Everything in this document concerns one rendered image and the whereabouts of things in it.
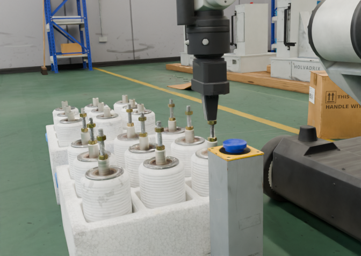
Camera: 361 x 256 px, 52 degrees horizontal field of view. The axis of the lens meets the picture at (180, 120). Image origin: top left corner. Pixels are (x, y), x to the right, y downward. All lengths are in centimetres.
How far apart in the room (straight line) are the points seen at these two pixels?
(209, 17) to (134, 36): 662
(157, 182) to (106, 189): 10
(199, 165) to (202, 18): 30
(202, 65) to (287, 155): 42
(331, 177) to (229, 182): 38
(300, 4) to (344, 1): 276
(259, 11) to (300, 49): 84
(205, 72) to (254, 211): 28
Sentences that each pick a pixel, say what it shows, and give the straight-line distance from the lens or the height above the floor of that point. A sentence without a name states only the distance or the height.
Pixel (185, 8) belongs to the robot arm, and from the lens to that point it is 74.
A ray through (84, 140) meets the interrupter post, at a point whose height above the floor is 26.
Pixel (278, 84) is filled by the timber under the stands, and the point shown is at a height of 4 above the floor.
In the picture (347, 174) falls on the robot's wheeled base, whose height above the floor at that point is 19.
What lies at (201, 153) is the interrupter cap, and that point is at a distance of 82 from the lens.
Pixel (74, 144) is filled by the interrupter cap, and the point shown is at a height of 25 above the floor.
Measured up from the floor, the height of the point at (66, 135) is 22.
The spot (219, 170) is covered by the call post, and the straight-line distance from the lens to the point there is 62.
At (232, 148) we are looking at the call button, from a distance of 62.
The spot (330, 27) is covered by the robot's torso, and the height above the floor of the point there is 51.
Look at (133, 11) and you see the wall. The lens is 736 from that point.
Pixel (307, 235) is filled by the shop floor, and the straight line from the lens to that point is 104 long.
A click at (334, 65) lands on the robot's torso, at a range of 96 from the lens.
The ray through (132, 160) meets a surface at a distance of 85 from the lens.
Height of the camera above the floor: 51
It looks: 13 degrees down
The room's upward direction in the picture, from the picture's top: 3 degrees counter-clockwise
